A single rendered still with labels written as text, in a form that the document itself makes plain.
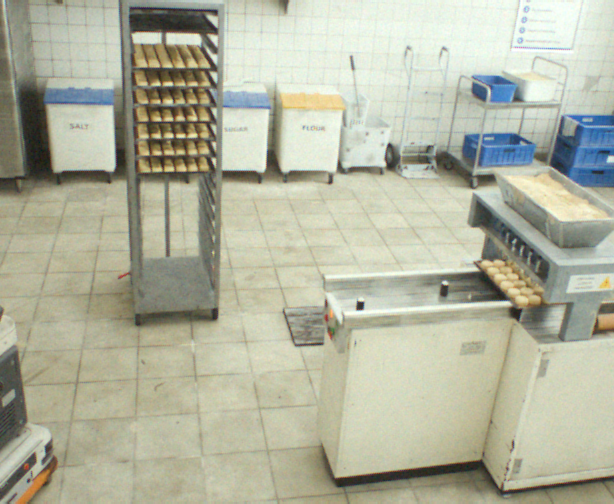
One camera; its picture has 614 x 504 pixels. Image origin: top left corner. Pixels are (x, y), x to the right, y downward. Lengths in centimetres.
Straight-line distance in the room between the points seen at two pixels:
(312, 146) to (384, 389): 367
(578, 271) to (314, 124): 384
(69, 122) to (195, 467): 355
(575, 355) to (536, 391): 21
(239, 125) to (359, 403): 364
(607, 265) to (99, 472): 226
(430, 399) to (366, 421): 28
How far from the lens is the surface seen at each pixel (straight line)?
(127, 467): 337
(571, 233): 282
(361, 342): 278
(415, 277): 308
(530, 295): 303
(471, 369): 307
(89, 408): 371
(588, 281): 283
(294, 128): 622
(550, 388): 306
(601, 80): 797
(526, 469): 331
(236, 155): 623
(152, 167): 390
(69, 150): 622
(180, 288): 435
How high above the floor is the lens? 230
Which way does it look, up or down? 26 degrees down
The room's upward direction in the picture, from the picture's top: 5 degrees clockwise
